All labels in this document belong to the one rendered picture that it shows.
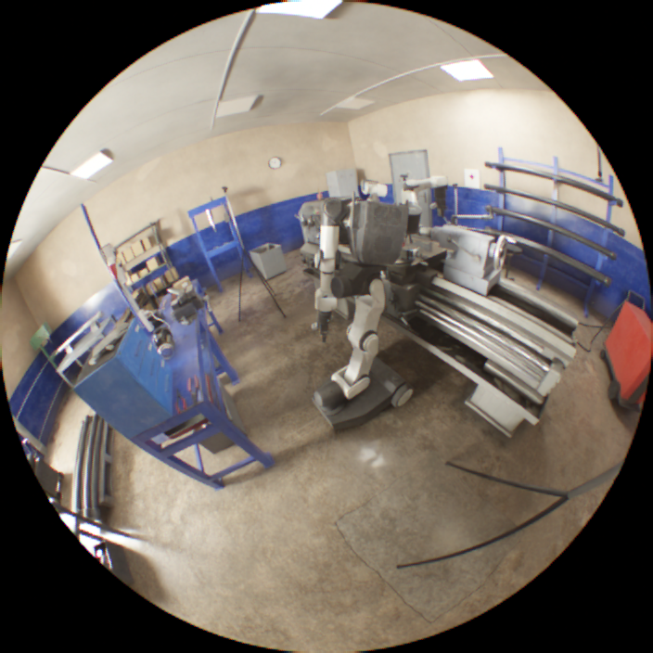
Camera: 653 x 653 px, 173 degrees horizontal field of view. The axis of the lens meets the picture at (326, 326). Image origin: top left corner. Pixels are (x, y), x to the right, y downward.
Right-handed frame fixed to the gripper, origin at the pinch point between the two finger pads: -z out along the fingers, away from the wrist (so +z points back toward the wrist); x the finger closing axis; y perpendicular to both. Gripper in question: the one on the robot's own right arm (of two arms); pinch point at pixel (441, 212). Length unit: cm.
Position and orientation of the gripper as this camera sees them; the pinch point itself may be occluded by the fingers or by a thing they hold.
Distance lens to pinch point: 164.5
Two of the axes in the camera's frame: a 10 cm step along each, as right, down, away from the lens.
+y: 9.8, -1.5, -1.0
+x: 0.1, 6.1, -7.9
